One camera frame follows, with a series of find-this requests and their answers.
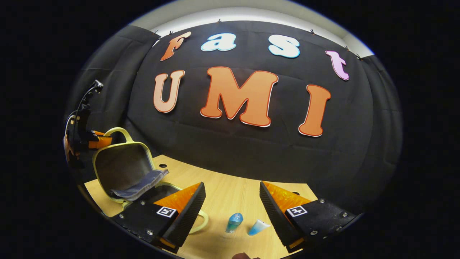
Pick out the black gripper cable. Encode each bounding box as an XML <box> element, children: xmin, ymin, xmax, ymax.
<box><xmin>73</xmin><ymin>80</ymin><xmax>104</xmax><ymax>121</ymax></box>

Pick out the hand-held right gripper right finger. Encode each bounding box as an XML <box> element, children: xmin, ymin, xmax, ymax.
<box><xmin>259</xmin><ymin>181</ymin><xmax>358</xmax><ymax>254</ymax></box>

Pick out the blue skin care bottle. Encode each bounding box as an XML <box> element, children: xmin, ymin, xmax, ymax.
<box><xmin>226</xmin><ymin>213</ymin><xmax>244</xmax><ymax>233</ymax></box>

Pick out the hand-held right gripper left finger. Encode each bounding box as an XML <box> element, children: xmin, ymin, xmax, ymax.
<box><xmin>110</xmin><ymin>182</ymin><xmax>207</xmax><ymax>254</ymax></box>

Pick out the white blue skin care tube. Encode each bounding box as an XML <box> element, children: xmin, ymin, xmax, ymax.
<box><xmin>247</xmin><ymin>219</ymin><xmax>271</xmax><ymax>236</ymax></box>

